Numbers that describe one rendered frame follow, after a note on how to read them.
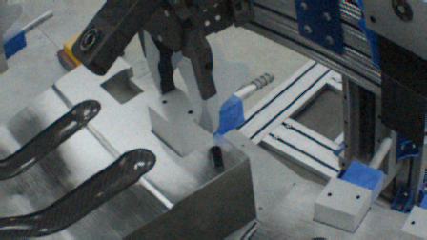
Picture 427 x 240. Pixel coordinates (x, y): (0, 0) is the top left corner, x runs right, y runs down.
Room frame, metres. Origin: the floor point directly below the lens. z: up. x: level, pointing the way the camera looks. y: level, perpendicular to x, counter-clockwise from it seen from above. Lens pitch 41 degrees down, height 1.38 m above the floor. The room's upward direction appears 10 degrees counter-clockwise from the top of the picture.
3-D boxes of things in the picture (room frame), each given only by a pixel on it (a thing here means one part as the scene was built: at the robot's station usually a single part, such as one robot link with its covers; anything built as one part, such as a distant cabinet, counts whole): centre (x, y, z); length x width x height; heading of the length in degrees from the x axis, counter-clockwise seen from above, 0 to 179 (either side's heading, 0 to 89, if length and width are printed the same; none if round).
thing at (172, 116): (0.59, -0.01, 0.90); 0.13 x 0.05 x 0.05; 121
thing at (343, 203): (0.48, -0.14, 0.86); 0.13 x 0.05 x 0.05; 138
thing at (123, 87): (0.66, 0.08, 0.87); 0.05 x 0.05 x 0.04; 31
